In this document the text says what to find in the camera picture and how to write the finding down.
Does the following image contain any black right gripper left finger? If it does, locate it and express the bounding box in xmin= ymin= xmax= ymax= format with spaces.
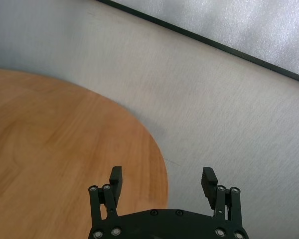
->
xmin=88 ymin=166 xmax=123 ymax=222

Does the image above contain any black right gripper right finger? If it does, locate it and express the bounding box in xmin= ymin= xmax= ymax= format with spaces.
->
xmin=201 ymin=167 xmax=243 ymax=222

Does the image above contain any black wall trim strip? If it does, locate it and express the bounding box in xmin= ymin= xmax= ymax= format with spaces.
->
xmin=96 ymin=0 xmax=299 ymax=86

